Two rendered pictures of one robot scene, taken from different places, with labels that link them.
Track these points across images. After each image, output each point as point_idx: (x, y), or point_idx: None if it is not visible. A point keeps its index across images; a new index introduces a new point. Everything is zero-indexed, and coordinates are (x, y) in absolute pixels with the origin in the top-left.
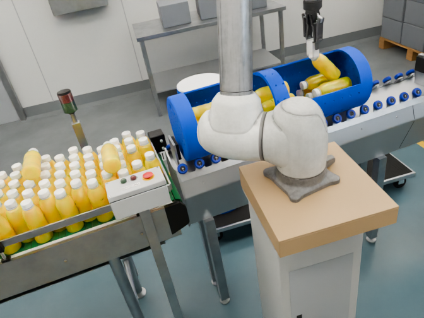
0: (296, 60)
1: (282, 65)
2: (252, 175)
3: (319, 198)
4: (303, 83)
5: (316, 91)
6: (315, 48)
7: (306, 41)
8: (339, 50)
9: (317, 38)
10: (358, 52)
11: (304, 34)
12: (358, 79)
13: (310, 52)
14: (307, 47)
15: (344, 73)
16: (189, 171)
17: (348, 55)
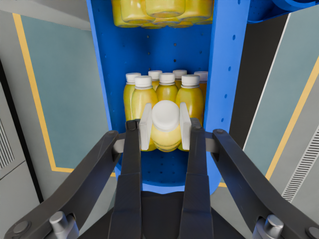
0: (211, 75)
1: (214, 19)
2: None
3: None
4: (185, 78)
5: (136, 79)
6: (140, 120)
7: (186, 121)
8: (179, 185)
9: (99, 139)
10: None
11: (218, 135)
12: (148, 162)
13: (180, 114)
14: (181, 112)
15: (183, 162)
16: None
17: (143, 181)
